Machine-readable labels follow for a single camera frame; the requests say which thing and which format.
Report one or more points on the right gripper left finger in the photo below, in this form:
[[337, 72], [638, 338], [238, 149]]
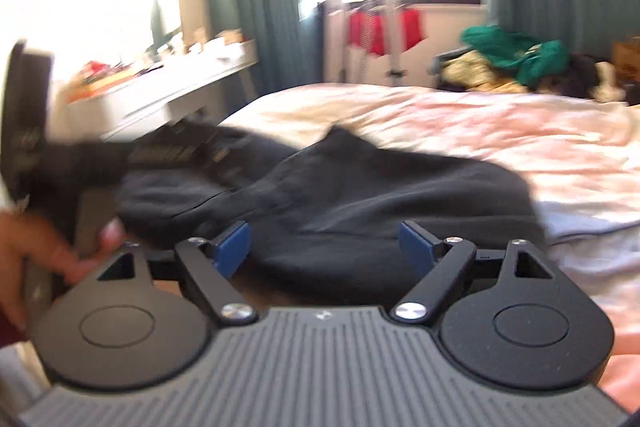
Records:
[[142, 318]]

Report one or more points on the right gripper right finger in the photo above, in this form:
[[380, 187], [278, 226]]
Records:
[[511, 318]]

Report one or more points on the black hooded jacket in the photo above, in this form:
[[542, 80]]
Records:
[[324, 219]]

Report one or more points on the person left hand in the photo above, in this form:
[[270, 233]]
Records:
[[28, 237]]

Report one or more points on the white desk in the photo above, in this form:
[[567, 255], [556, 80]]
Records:
[[214, 85]]

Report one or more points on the pink blue bed blanket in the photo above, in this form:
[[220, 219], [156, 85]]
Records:
[[580, 159]]

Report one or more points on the beige yellow garment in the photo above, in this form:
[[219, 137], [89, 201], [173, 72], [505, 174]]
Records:
[[472, 72]]

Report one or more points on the green garment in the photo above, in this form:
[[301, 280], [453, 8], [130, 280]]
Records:
[[525, 58]]

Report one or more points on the black armchair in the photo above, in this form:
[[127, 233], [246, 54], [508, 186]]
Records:
[[632, 93]]

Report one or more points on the brown paper bag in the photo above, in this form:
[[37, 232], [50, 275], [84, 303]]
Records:
[[626, 59]]

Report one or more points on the red hanging cloth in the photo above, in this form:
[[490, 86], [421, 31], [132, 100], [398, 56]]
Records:
[[369, 31]]

